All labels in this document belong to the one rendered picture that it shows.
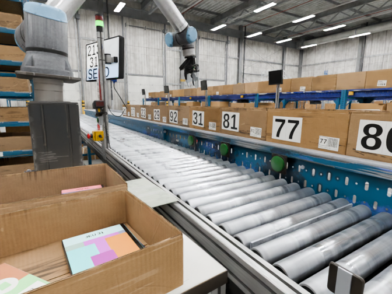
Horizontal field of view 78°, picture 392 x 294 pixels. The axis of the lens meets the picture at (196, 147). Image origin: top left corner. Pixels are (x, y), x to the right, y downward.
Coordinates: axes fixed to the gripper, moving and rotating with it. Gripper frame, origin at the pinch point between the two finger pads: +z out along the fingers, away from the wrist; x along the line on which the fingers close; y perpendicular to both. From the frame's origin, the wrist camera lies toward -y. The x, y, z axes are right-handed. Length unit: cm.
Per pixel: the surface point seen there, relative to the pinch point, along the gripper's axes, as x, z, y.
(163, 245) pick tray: -119, 15, 101
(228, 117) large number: -19, 19, 45
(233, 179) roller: -58, 37, 72
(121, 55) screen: -32, -27, -34
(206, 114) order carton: -11.8, 19.6, 22.2
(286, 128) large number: -31, 20, 85
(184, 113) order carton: -2.7, 21.7, -8.3
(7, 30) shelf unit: -87, -50, -72
